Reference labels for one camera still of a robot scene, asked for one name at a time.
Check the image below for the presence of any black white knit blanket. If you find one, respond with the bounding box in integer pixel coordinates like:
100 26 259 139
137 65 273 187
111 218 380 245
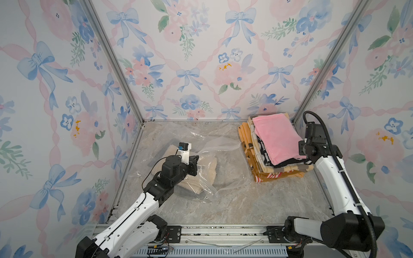
257 137 305 168

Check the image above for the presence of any pink fleece blanket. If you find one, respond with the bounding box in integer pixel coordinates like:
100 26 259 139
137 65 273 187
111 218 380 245
252 114 306 165

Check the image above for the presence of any clear plastic vacuum bag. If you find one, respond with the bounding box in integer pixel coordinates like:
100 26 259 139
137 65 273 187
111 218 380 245
128 122 251 203

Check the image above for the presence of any orange cartoon print blanket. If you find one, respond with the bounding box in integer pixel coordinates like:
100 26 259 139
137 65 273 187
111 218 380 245
238 122 305 183

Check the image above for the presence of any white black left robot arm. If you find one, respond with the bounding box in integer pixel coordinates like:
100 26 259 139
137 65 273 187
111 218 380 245
75 154 199 258

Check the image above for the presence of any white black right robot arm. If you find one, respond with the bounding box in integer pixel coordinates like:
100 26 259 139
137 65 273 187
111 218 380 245
264 122 385 255

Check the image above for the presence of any cream fleece blanket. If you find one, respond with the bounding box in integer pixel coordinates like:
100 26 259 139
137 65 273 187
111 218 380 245
144 145 217 197

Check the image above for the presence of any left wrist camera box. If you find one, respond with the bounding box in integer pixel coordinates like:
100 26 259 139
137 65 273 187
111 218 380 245
177 142 191 165

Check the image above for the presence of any left floor aluminium rail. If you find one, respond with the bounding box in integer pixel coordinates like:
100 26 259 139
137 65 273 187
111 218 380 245
105 123 145 224

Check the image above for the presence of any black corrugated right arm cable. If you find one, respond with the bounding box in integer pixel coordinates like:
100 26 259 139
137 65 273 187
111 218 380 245
302 110 378 258

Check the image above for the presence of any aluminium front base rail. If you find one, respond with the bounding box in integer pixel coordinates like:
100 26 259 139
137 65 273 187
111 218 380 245
82 224 367 258

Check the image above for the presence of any right rear aluminium corner post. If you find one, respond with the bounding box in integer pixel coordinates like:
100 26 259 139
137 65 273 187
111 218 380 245
292 0 371 126

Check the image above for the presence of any aluminium corner post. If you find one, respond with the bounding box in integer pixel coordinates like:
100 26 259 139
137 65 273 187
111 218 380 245
292 0 371 126
80 0 144 125

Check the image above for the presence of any left rear aluminium corner post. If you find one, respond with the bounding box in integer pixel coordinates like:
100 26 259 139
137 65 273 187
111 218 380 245
80 0 144 125

